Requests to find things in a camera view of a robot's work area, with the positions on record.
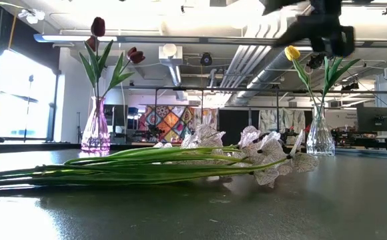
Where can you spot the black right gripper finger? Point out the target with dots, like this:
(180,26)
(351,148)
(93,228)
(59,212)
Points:
(280,5)
(297,35)

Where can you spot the white artificial flower bunch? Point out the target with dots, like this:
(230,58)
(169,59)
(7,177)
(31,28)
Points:
(146,173)
(203,135)
(33,16)

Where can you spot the black background robot arm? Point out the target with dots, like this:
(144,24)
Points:
(148,132)
(290,134)

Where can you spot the clear glass vase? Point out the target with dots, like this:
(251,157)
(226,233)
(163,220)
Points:
(320,141)

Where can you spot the pink glass vase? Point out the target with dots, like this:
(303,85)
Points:
(95,135)

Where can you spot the black ceiling spotlight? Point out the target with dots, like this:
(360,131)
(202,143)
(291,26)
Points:
(350,86)

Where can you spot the white leaf print cloth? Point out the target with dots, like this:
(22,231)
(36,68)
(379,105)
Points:
(290,120)

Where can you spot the black round ceiling lamp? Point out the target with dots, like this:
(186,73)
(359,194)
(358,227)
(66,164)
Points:
(206,60)

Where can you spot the black computer monitor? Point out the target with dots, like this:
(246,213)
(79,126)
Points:
(375,118)

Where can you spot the black panel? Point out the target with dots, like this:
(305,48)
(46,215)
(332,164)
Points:
(235,121)

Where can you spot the background work table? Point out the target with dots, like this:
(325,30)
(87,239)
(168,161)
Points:
(363,140)

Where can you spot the orange floral cloth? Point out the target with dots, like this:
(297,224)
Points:
(209,116)

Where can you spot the white ceiling box unit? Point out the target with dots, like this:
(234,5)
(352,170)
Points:
(170,55)

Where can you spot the colourful patterned cloth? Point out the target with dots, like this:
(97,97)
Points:
(171,120)

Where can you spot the dark screen on stand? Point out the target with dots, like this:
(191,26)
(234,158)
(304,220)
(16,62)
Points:
(116,115)

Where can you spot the long ceiling light strip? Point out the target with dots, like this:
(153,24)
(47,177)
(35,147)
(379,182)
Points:
(66,38)

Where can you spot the black lamp stand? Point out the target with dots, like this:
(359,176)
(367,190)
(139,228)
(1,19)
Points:
(30,78)

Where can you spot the black overhead camera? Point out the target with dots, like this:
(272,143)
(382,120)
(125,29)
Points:
(315,62)

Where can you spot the silver ventilation duct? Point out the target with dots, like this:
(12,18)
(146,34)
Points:
(263,76)

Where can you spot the grey ceiling rail bracket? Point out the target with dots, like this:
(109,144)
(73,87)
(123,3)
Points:
(375,4)

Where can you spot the black metal frame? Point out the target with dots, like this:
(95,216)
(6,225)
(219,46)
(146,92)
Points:
(213,89)

